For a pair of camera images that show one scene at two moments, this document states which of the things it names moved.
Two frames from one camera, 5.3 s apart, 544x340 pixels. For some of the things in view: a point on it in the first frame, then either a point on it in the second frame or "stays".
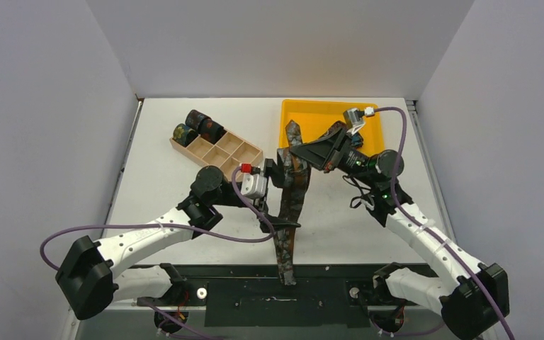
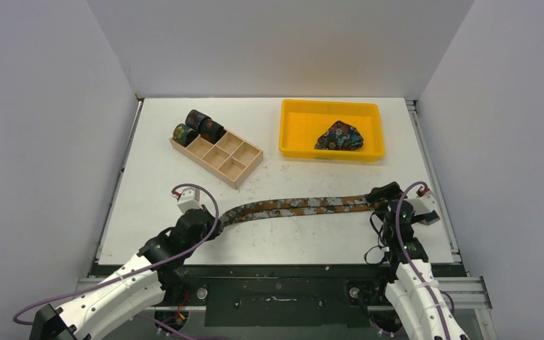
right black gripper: (339, 149) -> (384, 196)
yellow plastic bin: (315, 117) stays
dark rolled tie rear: (193, 119) stays
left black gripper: (261, 205) -> (210, 222)
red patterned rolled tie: (210, 130) stays
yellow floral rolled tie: (183, 134) stays
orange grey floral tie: (295, 185) -> (295, 207)
